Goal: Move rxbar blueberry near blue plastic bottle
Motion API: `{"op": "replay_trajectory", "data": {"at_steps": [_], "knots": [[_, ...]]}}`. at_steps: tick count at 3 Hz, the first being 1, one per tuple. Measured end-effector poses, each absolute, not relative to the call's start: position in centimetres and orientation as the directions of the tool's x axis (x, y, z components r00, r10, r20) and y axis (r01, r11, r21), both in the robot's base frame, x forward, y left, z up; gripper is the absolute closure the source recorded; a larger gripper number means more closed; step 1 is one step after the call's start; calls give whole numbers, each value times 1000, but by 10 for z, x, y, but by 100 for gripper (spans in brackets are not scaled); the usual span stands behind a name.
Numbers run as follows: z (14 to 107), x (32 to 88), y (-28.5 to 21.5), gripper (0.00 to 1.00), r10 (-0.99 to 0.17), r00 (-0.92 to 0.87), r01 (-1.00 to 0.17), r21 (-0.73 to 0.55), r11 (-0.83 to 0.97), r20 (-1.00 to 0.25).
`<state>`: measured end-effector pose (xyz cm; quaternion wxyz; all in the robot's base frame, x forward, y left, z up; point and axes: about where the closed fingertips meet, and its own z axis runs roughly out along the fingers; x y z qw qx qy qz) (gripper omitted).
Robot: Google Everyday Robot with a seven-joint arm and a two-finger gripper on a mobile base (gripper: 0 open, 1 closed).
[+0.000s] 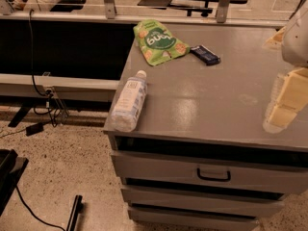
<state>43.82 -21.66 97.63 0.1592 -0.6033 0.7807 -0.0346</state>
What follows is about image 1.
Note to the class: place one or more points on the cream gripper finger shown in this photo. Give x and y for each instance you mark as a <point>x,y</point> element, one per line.
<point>288,97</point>
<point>275,41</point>

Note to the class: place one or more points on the dark blue rxbar wrapper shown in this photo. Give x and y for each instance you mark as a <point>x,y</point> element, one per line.
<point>205,55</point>

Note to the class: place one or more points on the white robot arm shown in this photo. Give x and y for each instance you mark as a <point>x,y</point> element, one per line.
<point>294,46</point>

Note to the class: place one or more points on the clear plastic water bottle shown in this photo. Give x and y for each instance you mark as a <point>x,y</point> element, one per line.
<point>127,109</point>

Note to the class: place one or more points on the grey drawer cabinet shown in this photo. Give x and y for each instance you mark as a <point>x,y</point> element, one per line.
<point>209,117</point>

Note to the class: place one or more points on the green snack pouch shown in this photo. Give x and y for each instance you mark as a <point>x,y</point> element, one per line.
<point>157,43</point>

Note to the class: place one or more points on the black bar on floor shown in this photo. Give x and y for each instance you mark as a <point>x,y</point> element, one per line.
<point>75,211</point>

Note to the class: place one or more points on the black power adapter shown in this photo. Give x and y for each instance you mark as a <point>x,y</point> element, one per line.
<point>34,129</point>

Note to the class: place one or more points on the black equipment at left edge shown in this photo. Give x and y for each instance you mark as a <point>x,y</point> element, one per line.
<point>11,168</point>

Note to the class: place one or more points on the black drawer handle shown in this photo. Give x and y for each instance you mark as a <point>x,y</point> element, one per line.
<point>224,176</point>

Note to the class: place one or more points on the grey metal rail frame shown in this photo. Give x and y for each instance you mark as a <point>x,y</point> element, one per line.
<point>264,12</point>

